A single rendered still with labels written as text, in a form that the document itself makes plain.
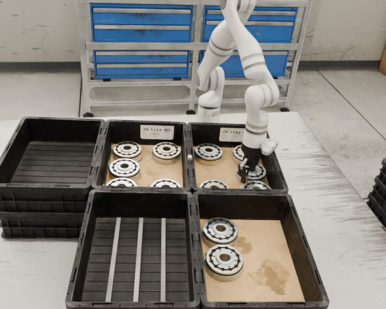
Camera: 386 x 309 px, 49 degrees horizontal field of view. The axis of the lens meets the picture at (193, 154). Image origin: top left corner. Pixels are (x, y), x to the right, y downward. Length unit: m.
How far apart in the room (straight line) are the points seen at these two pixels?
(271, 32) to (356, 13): 1.48
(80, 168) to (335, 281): 0.92
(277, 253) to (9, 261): 0.80
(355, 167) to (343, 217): 1.62
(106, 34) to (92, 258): 2.21
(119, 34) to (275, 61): 1.24
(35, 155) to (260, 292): 0.92
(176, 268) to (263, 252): 0.26
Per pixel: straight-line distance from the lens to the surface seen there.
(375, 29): 4.90
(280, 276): 1.22
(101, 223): 1.32
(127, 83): 3.33
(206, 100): 1.72
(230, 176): 1.51
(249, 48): 1.32
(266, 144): 1.37
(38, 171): 1.55
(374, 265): 1.54
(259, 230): 1.33
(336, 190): 1.79
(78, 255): 1.10
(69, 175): 1.51
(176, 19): 3.21
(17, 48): 4.23
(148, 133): 1.61
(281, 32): 3.46
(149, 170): 1.50
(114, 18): 3.17
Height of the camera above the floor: 1.75
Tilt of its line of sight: 35 degrees down
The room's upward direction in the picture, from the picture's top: 5 degrees clockwise
